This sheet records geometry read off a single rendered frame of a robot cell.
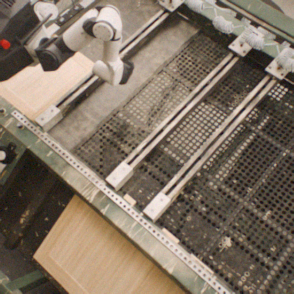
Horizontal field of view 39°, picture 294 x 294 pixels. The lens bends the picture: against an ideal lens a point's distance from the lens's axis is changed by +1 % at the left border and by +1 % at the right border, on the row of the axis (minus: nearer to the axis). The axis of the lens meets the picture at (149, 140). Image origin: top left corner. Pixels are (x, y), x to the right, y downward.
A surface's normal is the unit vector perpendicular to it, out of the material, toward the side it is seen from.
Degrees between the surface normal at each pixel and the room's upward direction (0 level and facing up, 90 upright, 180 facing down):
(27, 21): 90
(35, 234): 90
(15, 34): 90
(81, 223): 90
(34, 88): 58
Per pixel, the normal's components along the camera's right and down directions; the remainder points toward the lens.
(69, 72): 0.00, -0.47
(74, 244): -0.35, -0.04
